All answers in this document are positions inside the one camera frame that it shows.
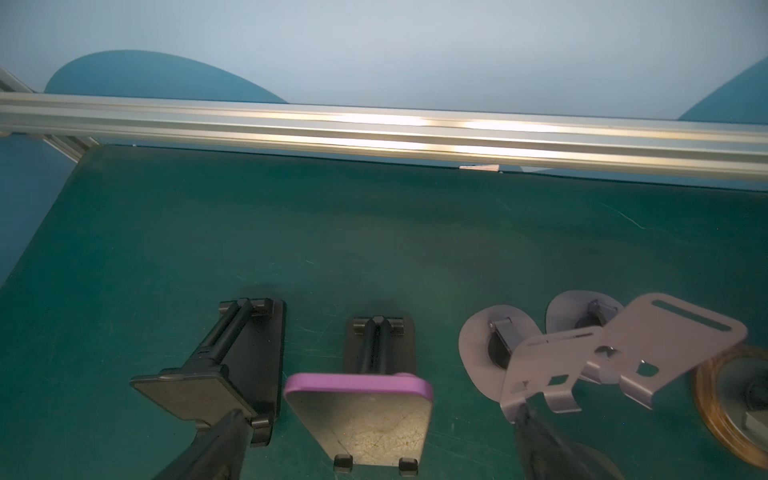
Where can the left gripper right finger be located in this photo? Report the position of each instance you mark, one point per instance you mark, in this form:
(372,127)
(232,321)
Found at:
(546,453)

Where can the grey round stand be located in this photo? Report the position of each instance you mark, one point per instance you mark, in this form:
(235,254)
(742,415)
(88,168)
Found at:
(644,345)

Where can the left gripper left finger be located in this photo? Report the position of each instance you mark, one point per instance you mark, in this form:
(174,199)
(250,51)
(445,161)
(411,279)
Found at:
(218,454)

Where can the grey phone stand emptied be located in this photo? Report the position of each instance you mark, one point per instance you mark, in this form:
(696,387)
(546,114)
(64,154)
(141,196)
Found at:
(508,359)

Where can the black stand far left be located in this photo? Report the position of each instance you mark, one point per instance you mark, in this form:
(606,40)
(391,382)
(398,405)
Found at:
(237,366)

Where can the wooden round phone stand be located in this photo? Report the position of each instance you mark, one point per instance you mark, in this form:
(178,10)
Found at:
(730,394)

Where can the back horizontal aluminium bar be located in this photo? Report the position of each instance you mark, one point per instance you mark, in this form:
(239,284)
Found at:
(669,148)

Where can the black stand purple phone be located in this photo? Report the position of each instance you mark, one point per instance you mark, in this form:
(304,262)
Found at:
(380,345)

